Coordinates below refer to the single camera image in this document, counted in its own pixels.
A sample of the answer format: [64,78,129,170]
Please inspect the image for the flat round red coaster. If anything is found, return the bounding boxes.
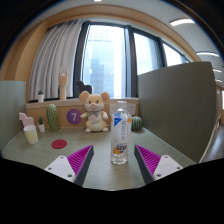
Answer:
[51,139,68,150]

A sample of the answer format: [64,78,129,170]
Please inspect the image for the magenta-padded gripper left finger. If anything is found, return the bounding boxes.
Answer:
[43,144,95,187]

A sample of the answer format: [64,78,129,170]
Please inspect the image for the small plant in white pot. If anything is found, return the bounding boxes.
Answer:
[37,116,46,133]
[36,89,45,103]

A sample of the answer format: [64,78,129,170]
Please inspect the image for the pink horse figurine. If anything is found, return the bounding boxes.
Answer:
[18,112,35,128]

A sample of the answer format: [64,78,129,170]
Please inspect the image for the round green ceramic cactus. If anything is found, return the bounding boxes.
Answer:
[130,115,144,132]

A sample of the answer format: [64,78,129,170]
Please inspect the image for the ceiling lights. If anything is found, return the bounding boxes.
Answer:
[93,0,224,84]

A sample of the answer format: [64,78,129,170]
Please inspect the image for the beige mouse plush toy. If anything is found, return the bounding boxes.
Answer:
[78,90,111,134]

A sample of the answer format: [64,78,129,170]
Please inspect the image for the clear plastic drink bottle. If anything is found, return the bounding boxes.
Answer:
[110,100,133,165]

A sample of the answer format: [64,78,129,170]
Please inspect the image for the wooden hand model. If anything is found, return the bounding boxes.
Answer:
[58,67,69,101]

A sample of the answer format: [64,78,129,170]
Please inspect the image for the white pleated curtain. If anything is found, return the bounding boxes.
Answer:
[27,19,83,102]

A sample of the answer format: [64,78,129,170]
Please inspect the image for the pale yellow paper cup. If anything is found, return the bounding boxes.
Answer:
[23,124,39,145]

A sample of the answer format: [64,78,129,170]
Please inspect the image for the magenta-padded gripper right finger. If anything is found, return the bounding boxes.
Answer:
[134,144,184,186]

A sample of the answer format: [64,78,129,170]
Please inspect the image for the tall green ceramic cactus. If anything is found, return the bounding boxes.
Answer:
[45,103,60,132]

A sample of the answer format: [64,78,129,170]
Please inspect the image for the large grey-green desk partition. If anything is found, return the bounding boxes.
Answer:
[137,61,219,164]

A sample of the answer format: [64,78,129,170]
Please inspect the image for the dark-framed window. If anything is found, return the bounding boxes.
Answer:
[73,21,191,99]

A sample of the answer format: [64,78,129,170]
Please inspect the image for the round purple number sign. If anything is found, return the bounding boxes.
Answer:
[66,108,83,126]

